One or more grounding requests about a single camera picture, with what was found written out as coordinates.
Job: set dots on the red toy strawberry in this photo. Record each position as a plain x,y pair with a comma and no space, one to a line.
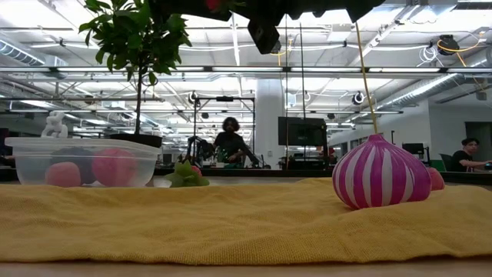
213,4

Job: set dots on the long-stemmed toy strawberry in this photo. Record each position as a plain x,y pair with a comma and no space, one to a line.
184,175

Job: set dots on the pink toy dragon fruit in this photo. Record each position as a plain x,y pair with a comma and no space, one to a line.
115,167

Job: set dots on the purple white striped onion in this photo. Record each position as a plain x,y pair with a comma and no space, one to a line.
380,173

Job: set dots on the purple toy grapes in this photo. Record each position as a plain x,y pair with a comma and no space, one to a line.
77,157

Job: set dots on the pink toy peach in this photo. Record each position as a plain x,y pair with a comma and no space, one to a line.
63,175
437,179

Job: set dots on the clear plastic tupperware container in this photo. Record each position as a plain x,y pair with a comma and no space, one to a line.
23,161

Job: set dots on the green potted plant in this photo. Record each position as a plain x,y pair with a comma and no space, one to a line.
134,38

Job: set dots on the black gantry stand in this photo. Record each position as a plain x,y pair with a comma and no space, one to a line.
225,99

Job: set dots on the black monitor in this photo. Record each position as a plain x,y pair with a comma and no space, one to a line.
301,132

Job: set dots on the person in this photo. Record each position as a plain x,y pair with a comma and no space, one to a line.
230,146
463,157

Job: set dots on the white figurine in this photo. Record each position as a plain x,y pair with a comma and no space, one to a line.
55,127

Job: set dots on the yellow cloth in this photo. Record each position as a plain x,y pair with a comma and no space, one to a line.
230,227

